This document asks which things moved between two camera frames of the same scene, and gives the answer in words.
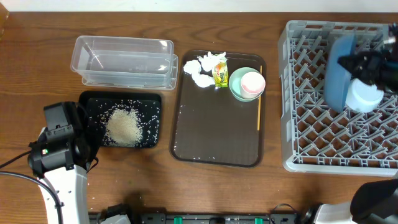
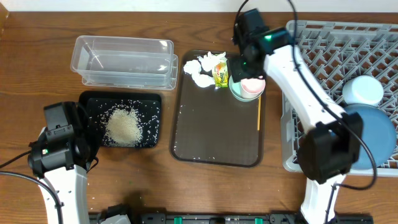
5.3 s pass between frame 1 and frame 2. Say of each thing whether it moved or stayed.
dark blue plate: moved
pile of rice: stayed
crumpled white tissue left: stayed
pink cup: stayed
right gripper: moved
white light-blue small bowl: stayed
